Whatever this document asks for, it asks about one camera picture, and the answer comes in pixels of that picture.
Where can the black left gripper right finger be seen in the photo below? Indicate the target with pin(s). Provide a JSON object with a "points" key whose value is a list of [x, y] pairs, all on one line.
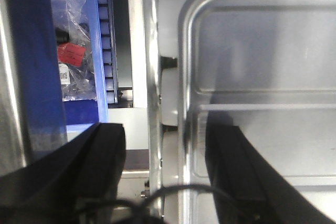
{"points": [[257, 192]]}

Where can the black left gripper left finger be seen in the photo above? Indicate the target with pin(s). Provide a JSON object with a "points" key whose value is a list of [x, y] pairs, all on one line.
{"points": [[85, 171]]}

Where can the silver metal tray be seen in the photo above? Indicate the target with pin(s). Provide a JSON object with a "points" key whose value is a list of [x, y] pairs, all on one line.
{"points": [[267, 67]]}

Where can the blue bin with bag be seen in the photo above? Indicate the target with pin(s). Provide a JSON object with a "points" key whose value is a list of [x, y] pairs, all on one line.
{"points": [[34, 118]]}

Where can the clear plastic parts bag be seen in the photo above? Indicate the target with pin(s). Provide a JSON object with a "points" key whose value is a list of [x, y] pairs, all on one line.
{"points": [[74, 51]]}

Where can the white roller conveyor rail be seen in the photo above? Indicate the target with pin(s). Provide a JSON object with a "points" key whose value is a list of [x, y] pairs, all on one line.
{"points": [[106, 21]]}

